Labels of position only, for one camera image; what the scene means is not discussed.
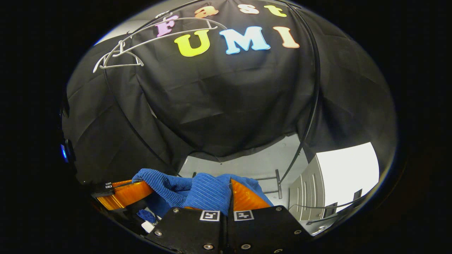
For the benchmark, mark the white plastic clothes hanger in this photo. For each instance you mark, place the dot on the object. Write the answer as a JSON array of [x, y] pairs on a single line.
[[166, 37], [122, 65]]

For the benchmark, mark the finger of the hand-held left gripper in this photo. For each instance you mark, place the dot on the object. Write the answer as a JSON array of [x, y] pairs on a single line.
[[127, 194]]

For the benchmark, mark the black backdrop cloth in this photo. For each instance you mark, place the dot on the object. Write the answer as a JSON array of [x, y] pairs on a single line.
[[229, 95]]

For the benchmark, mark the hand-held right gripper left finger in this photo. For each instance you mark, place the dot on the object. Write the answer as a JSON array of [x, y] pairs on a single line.
[[187, 229]]

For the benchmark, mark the black metal clothes rack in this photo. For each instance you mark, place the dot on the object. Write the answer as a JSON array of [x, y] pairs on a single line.
[[315, 88]]

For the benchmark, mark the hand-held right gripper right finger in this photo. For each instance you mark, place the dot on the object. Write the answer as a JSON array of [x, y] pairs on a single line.
[[261, 229]]

